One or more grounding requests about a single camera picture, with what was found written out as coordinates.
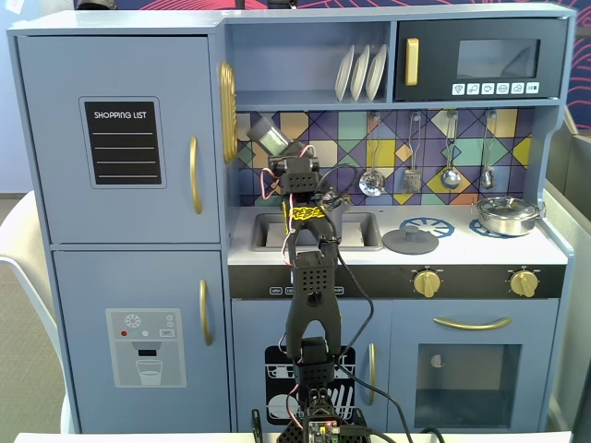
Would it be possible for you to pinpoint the blue toy kitchen unit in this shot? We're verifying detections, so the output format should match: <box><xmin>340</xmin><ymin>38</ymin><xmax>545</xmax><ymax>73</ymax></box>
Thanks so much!
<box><xmin>6</xmin><ymin>3</ymin><xmax>578</xmax><ymax>435</ymax></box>

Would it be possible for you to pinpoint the steel slotted spatula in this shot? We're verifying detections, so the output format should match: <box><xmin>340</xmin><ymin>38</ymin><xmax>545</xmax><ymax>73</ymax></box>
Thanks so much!
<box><xmin>400</xmin><ymin>113</ymin><xmax>422</xmax><ymax>196</ymax></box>

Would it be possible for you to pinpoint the red white servo cable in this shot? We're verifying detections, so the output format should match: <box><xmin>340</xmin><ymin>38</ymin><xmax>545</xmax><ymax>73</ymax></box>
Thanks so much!
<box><xmin>259</xmin><ymin>167</ymin><xmax>283</xmax><ymax>202</ymax></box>

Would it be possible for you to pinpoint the black shopping list board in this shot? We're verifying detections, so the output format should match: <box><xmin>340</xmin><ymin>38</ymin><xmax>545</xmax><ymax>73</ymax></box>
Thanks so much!
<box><xmin>78</xmin><ymin>95</ymin><xmax>168</xmax><ymax>189</ymax></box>

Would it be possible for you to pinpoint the gold ribbed oval panel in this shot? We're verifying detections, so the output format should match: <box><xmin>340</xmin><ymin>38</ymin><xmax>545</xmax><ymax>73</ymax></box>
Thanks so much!
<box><xmin>218</xmin><ymin>60</ymin><xmax>239</xmax><ymax>165</ymax></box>

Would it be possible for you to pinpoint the gold curved oven handle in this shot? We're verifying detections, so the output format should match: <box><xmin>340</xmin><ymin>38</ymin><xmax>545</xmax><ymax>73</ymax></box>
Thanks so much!
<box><xmin>432</xmin><ymin>316</ymin><xmax>513</xmax><ymax>331</ymax></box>

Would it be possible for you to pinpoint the blue dishwasher door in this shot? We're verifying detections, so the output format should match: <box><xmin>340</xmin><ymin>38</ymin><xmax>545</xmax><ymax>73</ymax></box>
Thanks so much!
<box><xmin>230</xmin><ymin>298</ymin><xmax>392</xmax><ymax>433</ymax></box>

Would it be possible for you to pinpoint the gray toy sink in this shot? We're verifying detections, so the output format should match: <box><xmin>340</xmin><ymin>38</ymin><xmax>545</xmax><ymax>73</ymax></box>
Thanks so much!
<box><xmin>249</xmin><ymin>210</ymin><xmax>384</xmax><ymax>253</ymax></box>

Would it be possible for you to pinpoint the long black motor cable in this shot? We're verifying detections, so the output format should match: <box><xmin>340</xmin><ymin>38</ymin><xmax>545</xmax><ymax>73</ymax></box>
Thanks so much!
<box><xmin>334</xmin><ymin>251</ymin><xmax>415</xmax><ymax>437</ymax></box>

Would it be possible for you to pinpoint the gray pot lid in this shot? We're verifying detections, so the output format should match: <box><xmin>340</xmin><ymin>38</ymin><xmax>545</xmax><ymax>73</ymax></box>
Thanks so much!
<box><xmin>381</xmin><ymin>224</ymin><xmax>440</xmax><ymax>255</ymax></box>

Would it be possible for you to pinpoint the blue fridge door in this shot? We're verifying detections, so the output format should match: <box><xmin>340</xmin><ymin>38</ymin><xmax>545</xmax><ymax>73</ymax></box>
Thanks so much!
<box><xmin>17</xmin><ymin>35</ymin><xmax>222</xmax><ymax>245</ymax></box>

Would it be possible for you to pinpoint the blue oven door with window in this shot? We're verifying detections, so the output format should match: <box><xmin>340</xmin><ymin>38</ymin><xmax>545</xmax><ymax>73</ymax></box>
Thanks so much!
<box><xmin>390</xmin><ymin>299</ymin><xmax>560</xmax><ymax>433</ymax></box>

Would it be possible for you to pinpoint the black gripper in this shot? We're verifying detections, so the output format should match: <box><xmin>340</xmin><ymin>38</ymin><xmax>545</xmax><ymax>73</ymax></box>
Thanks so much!
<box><xmin>269</xmin><ymin>139</ymin><xmax>321</xmax><ymax>175</ymax></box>

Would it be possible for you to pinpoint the short gold freezer handle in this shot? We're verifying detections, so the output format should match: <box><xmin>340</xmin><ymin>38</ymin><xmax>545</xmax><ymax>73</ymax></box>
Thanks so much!
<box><xmin>198</xmin><ymin>278</ymin><xmax>214</xmax><ymax>347</ymax></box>

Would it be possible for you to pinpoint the gold stove knob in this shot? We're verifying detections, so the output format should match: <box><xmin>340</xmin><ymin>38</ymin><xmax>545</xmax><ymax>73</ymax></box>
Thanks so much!
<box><xmin>509</xmin><ymin>269</ymin><xmax>539</xmax><ymax>299</ymax></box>
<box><xmin>412</xmin><ymin>269</ymin><xmax>442</xmax><ymax>299</ymax></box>

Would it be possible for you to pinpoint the steel ladle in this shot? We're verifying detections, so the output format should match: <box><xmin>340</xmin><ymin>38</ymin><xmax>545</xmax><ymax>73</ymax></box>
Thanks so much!
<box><xmin>440</xmin><ymin>111</ymin><xmax>462</xmax><ymax>190</ymax></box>

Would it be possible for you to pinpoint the robot controller board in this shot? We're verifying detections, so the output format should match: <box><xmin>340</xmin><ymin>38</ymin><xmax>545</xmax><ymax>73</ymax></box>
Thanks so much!
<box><xmin>304</xmin><ymin>417</ymin><xmax>344</xmax><ymax>440</ymax></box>

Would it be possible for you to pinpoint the gray ice dispenser sticker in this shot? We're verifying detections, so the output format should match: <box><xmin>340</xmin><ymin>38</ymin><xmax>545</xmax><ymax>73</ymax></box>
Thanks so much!
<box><xmin>104</xmin><ymin>307</ymin><xmax>187</xmax><ymax>389</ymax></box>

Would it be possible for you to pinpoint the steel pan with lid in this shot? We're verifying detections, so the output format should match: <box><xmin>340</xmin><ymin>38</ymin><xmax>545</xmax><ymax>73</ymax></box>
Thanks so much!
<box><xmin>471</xmin><ymin>196</ymin><xmax>546</xmax><ymax>237</ymax></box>

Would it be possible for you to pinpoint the white chair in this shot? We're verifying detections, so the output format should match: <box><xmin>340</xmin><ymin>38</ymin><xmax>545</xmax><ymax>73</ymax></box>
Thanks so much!
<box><xmin>0</xmin><ymin>191</ymin><xmax>78</xmax><ymax>435</ymax></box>

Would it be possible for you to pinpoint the steel slotted skimmer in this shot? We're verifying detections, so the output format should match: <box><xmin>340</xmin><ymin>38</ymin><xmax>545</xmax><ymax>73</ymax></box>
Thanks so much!
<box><xmin>358</xmin><ymin>114</ymin><xmax>386</xmax><ymax>198</ymax></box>

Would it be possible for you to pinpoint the white toy plate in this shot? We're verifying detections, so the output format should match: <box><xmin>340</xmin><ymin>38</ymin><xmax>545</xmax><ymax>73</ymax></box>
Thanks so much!
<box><xmin>334</xmin><ymin>44</ymin><xmax>356</xmax><ymax>102</ymax></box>
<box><xmin>349</xmin><ymin>44</ymin><xmax>371</xmax><ymax>102</ymax></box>
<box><xmin>365</xmin><ymin>43</ymin><xmax>388</xmax><ymax>102</ymax></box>

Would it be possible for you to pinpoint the long gold fridge handle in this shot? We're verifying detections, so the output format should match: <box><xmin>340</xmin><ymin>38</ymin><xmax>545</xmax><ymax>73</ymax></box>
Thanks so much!
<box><xmin>188</xmin><ymin>135</ymin><xmax>204</xmax><ymax>215</ymax></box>

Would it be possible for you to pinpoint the gray cabinet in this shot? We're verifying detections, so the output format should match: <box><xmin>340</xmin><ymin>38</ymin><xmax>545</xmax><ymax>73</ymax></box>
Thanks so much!
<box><xmin>544</xmin><ymin>110</ymin><xmax>591</xmax><ymax>435</ymax></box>

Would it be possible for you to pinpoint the blue freezer door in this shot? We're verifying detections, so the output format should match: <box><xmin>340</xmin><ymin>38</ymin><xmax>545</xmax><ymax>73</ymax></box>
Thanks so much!
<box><xmin>53</xmin><ymin>250</ymin><xmax>232</xmax><ymax>434</ymax></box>

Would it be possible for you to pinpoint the gold microwave handle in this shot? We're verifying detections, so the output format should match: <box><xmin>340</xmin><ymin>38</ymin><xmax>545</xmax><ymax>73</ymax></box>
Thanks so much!
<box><xmin>404</xmin><ymin>37</ymin><xmax>420</xmax><ymax>88</ymax></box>

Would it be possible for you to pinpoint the steel serving spoon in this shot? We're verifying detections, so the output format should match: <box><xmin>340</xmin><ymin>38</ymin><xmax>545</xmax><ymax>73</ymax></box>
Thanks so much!
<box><xmin>479</xmin><ymin>110</ymin><xmax>499</xmax><ymax>190</ymax></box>

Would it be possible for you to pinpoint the black toy microwave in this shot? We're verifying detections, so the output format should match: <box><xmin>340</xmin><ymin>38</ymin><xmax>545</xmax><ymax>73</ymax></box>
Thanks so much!
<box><xmin>395</xmin><ymin>18</ymin><xmax>568</xmax><ymax>102</ymax></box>

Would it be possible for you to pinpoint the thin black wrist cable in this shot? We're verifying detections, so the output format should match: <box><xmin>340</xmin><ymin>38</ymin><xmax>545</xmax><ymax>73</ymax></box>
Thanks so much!
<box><xmin>318</xmin><ymin>163</ymin><xmax>359</xmax><ymax>207</ymax></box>

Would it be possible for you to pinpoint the gold dishwasher handle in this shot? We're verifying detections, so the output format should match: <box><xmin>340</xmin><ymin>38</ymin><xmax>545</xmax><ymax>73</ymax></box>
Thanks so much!
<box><xmin>368</xmin><ymin>341</ymin><xmax>378</xmax><ymax>405</ymax></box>

